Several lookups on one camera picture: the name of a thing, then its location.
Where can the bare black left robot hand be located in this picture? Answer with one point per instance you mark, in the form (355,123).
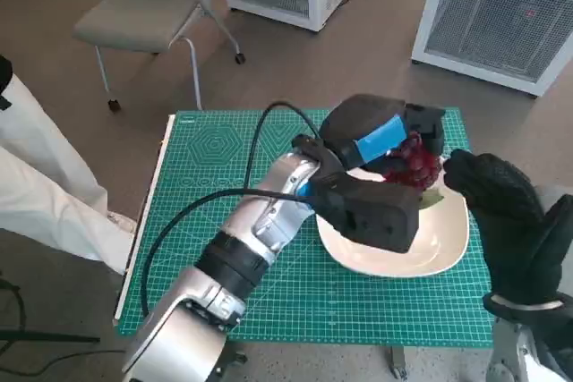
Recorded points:
(362,118)

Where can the white plate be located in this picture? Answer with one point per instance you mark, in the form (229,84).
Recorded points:
(438,239)

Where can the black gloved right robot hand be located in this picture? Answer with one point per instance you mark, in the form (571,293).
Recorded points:
(510,212)

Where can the red toy grape bunch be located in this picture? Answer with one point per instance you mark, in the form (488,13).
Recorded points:
(416,163)

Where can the black stand bar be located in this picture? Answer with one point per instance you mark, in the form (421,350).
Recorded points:
(45,336)

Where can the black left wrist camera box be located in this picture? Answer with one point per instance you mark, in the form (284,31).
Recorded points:
(376,212)

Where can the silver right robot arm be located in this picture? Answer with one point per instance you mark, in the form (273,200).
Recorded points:
(537,342)

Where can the green cutting mat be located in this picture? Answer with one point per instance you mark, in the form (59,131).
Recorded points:
(336,306)

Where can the grey chair with castors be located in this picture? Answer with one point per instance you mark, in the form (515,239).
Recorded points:
(134,15)

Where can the person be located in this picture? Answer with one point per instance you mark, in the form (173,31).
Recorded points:
(45,194)

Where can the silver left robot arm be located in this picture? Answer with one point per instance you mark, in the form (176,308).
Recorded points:
(259,230)

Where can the metal table leg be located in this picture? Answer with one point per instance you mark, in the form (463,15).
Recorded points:
(239,357)
(397,362)

